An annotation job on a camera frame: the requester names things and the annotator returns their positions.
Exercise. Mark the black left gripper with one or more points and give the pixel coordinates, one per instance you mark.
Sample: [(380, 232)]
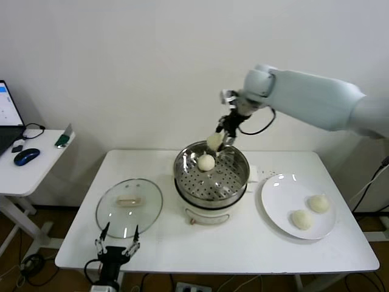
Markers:
[(111, 267)]

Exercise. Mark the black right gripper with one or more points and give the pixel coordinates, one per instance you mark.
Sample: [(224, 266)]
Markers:
[(234, 124)]

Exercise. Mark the white steamed baozi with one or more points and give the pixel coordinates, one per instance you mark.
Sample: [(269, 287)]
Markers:
[(301, 219), (206, 162), (319, 203), (213, 141)]

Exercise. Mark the round glass pot lid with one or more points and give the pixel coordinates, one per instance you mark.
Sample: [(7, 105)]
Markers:
[(130, 200)]

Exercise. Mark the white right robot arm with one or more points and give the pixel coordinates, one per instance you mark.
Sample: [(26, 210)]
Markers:
[(304, 97)]

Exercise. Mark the perforated steel steamer basket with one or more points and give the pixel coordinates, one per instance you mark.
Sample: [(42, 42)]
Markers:
[(231, 182)]

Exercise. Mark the white round plate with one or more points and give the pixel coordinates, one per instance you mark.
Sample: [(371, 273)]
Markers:
[(279, 194)]

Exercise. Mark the white power strip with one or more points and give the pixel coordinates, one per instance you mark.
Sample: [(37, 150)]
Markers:
[(191, 287)]

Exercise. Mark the white electric cooker pot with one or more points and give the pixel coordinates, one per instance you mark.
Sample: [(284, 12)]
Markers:
[(206, 217)]

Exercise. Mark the white side desk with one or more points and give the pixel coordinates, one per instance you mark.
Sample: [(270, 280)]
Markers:
[(33, 176)]

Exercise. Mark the green and silver tool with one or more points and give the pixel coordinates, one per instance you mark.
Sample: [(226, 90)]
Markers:
[(62, 140)]

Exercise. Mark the blue computer mouse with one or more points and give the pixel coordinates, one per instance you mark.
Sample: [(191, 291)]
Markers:
[(26, 157)]

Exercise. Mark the small black adapter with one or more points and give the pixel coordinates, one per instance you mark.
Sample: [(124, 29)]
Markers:
[(17, 149)]

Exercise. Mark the black laptop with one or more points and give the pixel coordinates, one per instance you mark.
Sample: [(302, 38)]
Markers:
[(9, 103)]

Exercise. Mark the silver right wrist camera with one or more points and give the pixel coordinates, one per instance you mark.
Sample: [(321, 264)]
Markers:
[(229, 96)]

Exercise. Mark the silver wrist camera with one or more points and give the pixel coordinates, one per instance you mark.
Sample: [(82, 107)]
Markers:
[(229, 96), (104, 289)]

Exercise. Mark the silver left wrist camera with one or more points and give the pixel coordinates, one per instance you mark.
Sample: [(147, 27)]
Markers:
[(104, 289)]

